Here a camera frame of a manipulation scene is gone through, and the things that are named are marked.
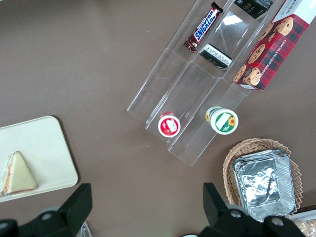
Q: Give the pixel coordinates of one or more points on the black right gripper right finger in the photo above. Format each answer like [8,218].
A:
[227,224]

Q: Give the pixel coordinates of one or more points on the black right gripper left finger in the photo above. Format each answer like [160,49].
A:
[66,214]

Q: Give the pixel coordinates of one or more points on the light wicker basket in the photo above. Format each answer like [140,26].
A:
[230,160]

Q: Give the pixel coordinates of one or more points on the beige plastic tray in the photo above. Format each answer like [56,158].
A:
[42,138]

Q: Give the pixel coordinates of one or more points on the clear acrylic bottle rack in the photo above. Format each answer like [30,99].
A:
[86,230]

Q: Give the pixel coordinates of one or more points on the aluminium foil container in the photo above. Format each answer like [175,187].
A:
[261,185]

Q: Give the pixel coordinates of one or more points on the white rectangular bin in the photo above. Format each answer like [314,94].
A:
[306,216]

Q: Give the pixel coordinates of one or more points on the tan snack bag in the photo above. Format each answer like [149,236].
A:
[307,228]

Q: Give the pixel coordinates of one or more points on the green lid cup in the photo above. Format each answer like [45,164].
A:
[225,122]

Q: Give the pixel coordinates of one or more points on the red lid cup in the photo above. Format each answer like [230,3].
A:
[169,125]

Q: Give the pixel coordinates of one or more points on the clear acrylic stepped display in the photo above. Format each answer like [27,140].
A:
[187,86]

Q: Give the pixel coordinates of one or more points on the small black box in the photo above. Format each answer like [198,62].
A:
[254,8]
[216,56]

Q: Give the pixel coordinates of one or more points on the red tartan cookie box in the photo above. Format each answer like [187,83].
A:
[274,56]

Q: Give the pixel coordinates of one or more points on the Snickers chocolate bar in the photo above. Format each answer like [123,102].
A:
[203,29]

